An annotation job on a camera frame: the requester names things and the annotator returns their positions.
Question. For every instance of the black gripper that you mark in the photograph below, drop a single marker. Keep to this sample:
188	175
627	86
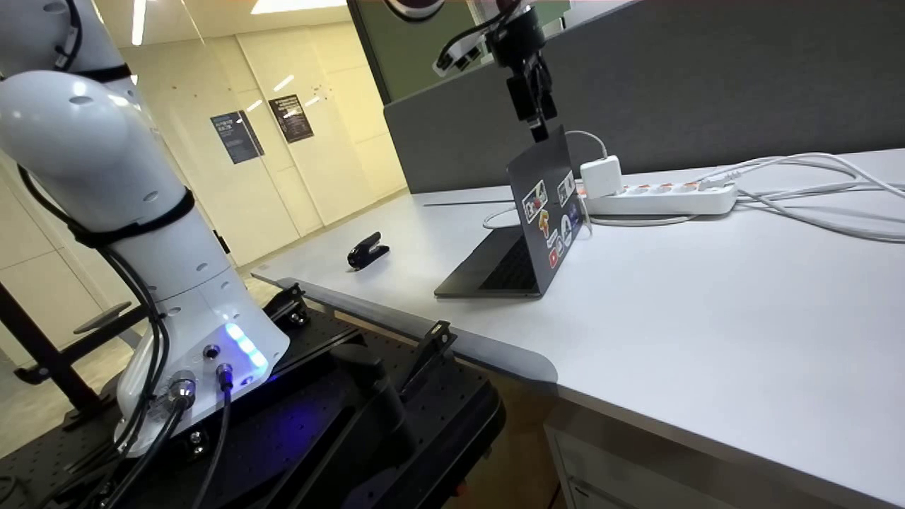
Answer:
528	66

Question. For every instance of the dark grey laptop with stickers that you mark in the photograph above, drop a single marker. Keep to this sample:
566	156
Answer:
548	213

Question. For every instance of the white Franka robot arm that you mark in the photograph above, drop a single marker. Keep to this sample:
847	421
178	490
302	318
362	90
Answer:
95	159

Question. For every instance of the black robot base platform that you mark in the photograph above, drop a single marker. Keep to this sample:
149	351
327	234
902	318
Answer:
311	435

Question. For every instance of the white power adapter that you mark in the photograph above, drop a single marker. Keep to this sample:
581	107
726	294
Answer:
600	176

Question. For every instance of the green cabinet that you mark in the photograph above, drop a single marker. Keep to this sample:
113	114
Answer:
413	66

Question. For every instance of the white power strip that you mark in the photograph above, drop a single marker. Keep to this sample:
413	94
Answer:
673	199

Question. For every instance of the grey desk partition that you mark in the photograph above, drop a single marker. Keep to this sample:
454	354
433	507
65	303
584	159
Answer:
707	86

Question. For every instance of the black table clamp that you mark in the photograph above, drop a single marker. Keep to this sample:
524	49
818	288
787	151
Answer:
286	303
437	340

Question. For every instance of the rectangular ceiling light panel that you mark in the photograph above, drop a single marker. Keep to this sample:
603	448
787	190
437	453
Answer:
299	6

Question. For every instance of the black metal stand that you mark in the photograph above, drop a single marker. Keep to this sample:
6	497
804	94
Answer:
47	359

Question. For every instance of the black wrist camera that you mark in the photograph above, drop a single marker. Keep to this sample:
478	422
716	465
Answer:
463	52

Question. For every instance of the dark wall poster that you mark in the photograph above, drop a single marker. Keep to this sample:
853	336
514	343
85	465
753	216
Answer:
235	137
293	118

